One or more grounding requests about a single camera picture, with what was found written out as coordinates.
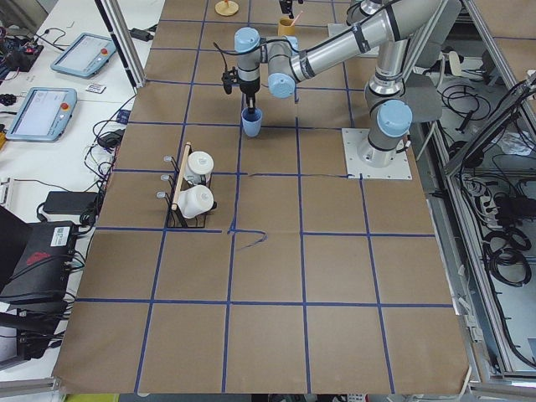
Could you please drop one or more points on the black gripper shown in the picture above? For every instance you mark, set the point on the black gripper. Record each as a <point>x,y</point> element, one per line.
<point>249,87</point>
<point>286,6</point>

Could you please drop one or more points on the pink chopstick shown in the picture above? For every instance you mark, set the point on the pink chopstick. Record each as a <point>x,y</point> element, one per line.
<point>296,18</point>

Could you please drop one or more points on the light blue cup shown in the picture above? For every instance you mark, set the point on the light blue cup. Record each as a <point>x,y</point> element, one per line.
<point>251,121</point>

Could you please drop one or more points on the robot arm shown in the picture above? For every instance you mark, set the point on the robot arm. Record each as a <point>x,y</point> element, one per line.
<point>380,44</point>

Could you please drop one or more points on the bamboo cylinder holder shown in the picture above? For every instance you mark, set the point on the bamboo cylinder holder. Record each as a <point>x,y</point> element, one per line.
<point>285,27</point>

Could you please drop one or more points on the round wooden mug stand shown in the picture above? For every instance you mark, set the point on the round wooden mug stand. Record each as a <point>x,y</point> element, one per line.
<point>226,8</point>

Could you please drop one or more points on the white mug far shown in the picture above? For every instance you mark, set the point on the white mug far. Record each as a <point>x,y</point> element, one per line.
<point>199,167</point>

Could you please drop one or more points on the teach pendant far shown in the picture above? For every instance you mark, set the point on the teach pendant far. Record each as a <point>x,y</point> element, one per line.
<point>85,56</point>

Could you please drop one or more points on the teach pendant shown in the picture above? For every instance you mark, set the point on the teach pendant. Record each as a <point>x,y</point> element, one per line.
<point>44,115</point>
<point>85,56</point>

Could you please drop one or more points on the black power adapter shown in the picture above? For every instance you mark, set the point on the black power adapter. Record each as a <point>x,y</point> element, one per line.
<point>66,203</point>

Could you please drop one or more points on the teach pendant near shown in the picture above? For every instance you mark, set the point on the teach pendant near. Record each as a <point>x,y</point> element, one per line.
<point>44,115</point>

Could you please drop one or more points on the black computer box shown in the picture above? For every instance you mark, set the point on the black computer box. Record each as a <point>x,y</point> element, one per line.
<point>34,258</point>

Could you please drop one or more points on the black wire mug rack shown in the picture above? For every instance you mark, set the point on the black wire mug rack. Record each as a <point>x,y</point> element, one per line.
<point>177,183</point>

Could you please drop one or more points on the aluminium frame post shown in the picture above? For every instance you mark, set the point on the aluminium frame post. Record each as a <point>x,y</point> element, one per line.
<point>115,23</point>

